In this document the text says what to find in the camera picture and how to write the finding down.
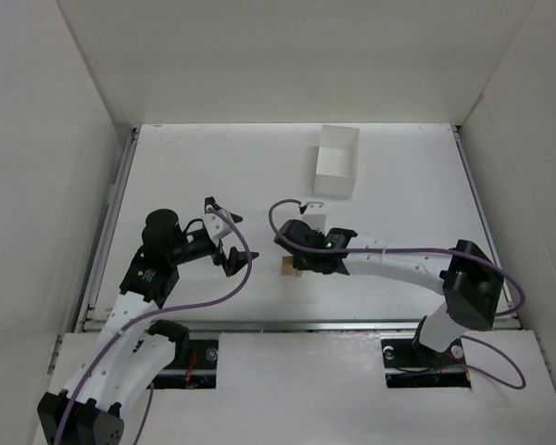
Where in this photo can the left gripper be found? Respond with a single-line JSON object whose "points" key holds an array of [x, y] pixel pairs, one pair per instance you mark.
{"points": [[218, 250]]}

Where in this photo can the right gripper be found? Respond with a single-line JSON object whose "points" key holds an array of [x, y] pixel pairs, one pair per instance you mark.
{"points": [[292, 233]]}

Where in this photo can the light wood block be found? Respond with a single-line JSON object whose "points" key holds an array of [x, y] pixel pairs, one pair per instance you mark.
{"points": [[288, 267]]}

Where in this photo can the white perforated box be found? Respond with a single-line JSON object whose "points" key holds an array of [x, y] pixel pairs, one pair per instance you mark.
{"points": [[336, 169]]}

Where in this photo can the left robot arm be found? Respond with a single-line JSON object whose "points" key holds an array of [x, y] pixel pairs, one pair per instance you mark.
{"points": [[136, 343]]}

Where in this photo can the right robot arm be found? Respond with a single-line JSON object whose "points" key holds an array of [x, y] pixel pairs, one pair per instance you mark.
{"points": [[468, 282]]}

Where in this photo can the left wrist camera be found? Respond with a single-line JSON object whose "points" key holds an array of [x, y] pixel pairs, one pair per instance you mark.
{"points": [[215, 225]]}

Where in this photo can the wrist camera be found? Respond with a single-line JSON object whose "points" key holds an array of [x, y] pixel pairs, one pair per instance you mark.
{"points": [[313, 214], [215, 225]]}

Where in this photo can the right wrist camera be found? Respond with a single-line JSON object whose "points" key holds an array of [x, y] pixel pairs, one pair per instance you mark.
{"points": [[313, 214]]}

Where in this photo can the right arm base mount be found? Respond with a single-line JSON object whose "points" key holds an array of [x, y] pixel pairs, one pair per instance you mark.
{"points": [[410, 365]]}

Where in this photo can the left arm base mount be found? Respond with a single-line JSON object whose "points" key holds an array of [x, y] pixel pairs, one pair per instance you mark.
{"points": [[194, 364]]}

